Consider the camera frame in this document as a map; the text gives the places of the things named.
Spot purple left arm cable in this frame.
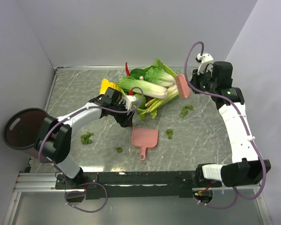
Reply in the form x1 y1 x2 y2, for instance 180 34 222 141
38 86 145 213

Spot green paper scrap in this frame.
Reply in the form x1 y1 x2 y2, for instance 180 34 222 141
81 132 94 145
166 129 174 139
116 147 123 153
179 105 193 118

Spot large green napa cabbage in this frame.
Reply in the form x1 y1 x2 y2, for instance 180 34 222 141
118 76 168 99

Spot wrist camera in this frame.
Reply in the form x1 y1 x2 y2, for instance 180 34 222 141
196 53 214 75
122 95 140 110

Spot brown round bin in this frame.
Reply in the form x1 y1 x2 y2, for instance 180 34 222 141
2 108 48 159

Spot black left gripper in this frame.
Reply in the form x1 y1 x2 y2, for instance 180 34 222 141
110 99 135 128

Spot yellow napa cabbage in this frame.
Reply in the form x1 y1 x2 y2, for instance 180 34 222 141
99 79 122 94

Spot pink dustpan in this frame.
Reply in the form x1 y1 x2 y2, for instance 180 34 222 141
131 127 159 161

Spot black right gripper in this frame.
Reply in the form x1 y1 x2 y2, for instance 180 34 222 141
188 67 217 94

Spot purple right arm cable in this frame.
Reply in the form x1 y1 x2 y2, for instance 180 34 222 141
184 41 266 209

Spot green bok choy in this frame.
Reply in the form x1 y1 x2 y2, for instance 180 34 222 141
130 59 177 88

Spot aluminium rail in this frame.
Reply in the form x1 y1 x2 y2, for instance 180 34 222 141
13 170 261 193

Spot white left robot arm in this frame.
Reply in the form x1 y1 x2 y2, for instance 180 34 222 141
34 87 139 188

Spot green celery stalks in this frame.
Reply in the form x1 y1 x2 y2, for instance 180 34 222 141
137 93 178 120

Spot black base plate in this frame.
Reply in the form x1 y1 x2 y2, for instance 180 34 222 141
55 171 222 200

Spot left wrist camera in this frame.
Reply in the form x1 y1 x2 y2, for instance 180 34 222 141
122 95 140 110

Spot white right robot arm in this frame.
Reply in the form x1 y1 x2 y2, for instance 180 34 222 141
190 60 271 187

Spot green round cabbage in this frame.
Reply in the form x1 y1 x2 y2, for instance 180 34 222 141
134 93 147 110

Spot pink hand brush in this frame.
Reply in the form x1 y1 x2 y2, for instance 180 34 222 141
174 74 190 98

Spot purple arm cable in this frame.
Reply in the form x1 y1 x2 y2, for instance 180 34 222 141
184 41 266 209
38 86 145 213

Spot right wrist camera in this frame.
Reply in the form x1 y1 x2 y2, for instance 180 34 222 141
196 53 214 75

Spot red chili pepper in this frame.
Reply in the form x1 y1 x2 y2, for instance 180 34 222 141
125 62 130 76

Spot green plastic basket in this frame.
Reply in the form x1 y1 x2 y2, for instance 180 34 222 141
118 65 178 110

